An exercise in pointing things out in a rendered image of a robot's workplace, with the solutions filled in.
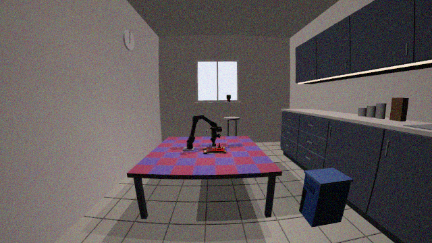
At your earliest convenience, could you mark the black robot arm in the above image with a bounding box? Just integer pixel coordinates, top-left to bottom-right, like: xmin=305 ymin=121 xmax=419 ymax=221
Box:
xmin=187 ymin=115 xmax=222 ymax=149

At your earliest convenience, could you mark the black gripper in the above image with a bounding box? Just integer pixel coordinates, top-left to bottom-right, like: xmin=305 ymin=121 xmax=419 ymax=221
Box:
xmin=211 ymin=133 xmax=216 ymax=145

